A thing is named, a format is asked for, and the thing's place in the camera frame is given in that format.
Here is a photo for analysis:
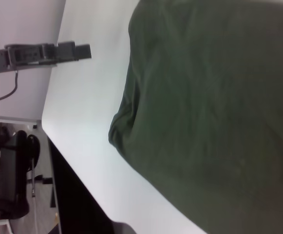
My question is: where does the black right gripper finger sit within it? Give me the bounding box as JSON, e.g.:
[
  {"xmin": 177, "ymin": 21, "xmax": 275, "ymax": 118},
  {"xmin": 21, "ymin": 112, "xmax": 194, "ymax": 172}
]
[{"xmin": 111, "ymin": 220, "xmax": 138, "ymax": 234}]

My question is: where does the thin dark left arm cable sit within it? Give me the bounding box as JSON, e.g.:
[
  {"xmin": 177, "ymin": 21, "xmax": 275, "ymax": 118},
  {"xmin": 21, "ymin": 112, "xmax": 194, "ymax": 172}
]
[{"xmin": 0, "ymin": 70, "xmax": 19, "ymax": 105}]

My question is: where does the dark green FREE T-shirt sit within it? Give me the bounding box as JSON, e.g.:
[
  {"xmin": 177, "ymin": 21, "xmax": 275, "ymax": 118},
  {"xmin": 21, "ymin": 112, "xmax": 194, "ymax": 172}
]
[{"xmin": 108, "ymin": 0, "xmax": 283, "ymax": 234}]

